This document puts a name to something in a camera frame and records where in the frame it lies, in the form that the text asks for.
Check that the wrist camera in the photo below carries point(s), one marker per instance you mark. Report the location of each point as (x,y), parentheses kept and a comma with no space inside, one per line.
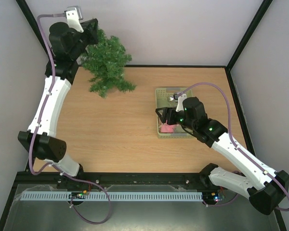
(73,18)
(179,98)

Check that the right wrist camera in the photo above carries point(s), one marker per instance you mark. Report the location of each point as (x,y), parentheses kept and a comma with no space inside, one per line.
(179,98)

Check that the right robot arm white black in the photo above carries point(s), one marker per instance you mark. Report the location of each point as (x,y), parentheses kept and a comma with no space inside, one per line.
(264,187)

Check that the light blue cable duct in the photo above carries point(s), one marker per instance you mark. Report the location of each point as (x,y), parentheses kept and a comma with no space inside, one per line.
(113,196)

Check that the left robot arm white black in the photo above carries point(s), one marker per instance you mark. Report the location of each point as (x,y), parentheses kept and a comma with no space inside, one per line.
(44,149)

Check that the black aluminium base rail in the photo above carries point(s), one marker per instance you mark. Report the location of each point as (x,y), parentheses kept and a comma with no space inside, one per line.
(189,181)

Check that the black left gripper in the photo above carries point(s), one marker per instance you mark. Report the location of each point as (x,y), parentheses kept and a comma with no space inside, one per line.
(92,30)

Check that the small green christmas tree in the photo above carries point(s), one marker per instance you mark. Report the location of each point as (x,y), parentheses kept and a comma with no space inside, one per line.
(106,61)

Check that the green plastic basket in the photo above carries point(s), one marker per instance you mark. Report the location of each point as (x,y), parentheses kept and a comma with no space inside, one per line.
(164,98)

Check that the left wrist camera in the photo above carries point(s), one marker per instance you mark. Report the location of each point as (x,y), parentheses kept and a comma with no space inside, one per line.
(73,18)

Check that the pink paper ornament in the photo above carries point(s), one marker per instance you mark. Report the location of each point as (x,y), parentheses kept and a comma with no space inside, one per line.
(165,128)

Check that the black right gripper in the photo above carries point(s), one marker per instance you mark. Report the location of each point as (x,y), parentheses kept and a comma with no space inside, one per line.
(170,115)

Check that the black enclosure frame post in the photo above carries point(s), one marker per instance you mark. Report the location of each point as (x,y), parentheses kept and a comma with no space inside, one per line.
(25,9)

